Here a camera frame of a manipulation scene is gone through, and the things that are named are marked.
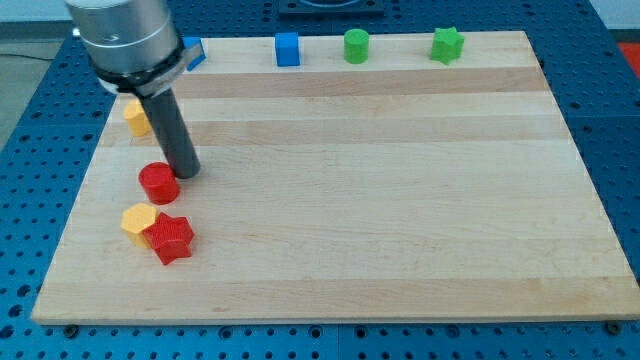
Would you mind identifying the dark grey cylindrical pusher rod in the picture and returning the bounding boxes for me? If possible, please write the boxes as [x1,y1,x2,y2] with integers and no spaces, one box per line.
[140,88,200,179]

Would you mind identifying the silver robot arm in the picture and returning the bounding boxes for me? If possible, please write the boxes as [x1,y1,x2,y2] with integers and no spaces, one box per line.
[65,0,204,179]

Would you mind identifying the blue block behind arm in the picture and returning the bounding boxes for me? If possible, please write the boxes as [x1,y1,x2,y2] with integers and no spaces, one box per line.
[182,36,206,71]

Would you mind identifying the yellow heart block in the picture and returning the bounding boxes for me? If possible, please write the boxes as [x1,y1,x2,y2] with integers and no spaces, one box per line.
[123,99,152,137]

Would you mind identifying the yellow hexagon block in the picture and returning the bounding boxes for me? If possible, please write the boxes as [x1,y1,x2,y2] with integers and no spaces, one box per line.
[120,203,158,249]

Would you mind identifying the red cylinder block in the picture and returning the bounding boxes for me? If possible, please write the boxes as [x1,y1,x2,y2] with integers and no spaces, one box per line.
[138,162,180,205]

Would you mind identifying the red star block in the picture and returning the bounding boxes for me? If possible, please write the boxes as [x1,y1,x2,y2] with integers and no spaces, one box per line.
[142,212,195,265]

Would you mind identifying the blue cube block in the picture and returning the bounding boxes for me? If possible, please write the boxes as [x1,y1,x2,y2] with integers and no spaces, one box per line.
[274,32,300,67]

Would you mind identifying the green cylinder block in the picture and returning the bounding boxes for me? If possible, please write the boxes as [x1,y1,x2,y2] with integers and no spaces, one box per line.
[343,28,369,64]

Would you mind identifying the wooden board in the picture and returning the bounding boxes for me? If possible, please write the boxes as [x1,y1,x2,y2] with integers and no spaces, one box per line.
[32,31,639,326]

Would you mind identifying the green star block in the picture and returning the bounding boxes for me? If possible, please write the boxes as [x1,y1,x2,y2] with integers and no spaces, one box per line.
[429,27,465,65]

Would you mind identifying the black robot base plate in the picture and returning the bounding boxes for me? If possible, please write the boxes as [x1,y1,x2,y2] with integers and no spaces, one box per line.
[277,0,386,19]

